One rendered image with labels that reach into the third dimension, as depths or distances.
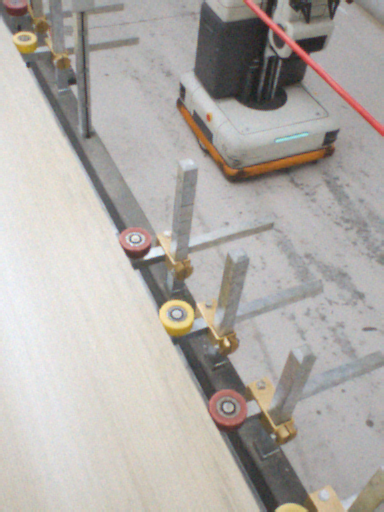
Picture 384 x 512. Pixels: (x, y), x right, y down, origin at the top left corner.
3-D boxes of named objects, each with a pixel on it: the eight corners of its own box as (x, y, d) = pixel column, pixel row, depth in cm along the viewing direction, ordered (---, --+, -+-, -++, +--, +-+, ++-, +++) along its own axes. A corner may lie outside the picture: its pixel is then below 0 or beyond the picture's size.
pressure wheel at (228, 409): (223, 457, 129) (230, 432, 120) (195, 431, 132) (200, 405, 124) (247, 432, 133) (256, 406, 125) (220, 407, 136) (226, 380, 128)
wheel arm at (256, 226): (266, 224, 177) (269, 213, 174) (272, 231, 175) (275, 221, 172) (124, 265, 162) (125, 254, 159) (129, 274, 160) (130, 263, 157)
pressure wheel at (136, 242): (141, 282, 158) (142, 253, 150) (113, 272, 160) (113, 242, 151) (154, 262, 163) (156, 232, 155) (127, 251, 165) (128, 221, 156)
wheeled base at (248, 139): (173, 109, 341) (176, 68, 322) (271, 89, 363) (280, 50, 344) (228, 186, 302) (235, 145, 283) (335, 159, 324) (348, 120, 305)
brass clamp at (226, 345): (214, 309, 155) (216, 296, 151) (239, 351, 147) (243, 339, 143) (192, 316, 153) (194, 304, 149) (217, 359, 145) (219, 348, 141)
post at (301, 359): (262, 453, 148) (307, 340, 113) (269, 466, 146) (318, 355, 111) (249, 458, 147) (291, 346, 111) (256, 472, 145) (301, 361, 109)
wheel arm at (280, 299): (313, 286, 163) (317, 276, 159) (320, 296, 161) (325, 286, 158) (163, 338, 147) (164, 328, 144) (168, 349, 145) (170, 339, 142)
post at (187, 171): (177, 288, 173) (192, 155, 138) (182, 298, 171) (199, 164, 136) (165, 292, 172) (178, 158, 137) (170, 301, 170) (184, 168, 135)
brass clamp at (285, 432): (265, 386, 139) (269, 374, 135) (297, 439, 131) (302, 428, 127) (241, 396, 137) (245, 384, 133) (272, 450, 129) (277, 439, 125)
